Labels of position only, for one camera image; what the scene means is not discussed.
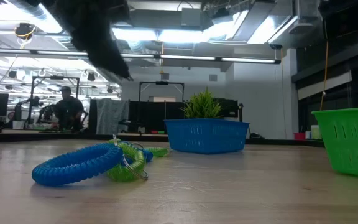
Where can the grey cloth cover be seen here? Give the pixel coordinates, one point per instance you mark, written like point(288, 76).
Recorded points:
point(112, 116)

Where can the black stand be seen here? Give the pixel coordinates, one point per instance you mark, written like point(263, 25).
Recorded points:
point(240, 112)

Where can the black robot station gantry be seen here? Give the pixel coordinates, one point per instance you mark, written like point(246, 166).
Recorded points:
point(162, 82)
point(77, 90)

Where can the small black object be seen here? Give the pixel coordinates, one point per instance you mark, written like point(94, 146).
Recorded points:
point(256, 136)

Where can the person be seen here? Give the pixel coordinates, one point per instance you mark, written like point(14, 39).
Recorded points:
point(68, 110)

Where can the white plastic container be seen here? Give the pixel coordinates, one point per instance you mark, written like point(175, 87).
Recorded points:
point(315, 132)

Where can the green plant in white pot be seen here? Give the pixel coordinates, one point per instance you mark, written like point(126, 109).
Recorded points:
point(202, 107)

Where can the black partition panel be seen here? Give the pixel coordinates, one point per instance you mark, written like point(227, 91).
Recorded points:
point(148, 115)

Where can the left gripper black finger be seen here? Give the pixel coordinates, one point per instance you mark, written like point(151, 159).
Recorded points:
point(107, 56)

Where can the round black ceiling device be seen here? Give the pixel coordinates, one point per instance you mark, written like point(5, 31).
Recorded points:
point(24, 30)

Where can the blue slotted plastic basket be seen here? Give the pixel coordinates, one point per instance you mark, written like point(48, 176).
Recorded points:
point(207, 137)

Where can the small red box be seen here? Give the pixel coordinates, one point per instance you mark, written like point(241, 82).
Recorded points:
point(299, 136)

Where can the long ceiling light bar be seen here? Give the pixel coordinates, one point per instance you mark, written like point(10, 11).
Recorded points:
point(185, 57)

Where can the black table frame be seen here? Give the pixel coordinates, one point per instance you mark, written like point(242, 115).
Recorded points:
point(73, 137)

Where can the green slotted plastic basket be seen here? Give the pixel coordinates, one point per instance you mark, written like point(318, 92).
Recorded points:
point(353, 140)

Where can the grey ceiling box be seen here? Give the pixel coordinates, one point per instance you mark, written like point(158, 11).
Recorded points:
point(191, 17)

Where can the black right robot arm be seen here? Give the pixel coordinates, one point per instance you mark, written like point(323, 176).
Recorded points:
point(346, 7)

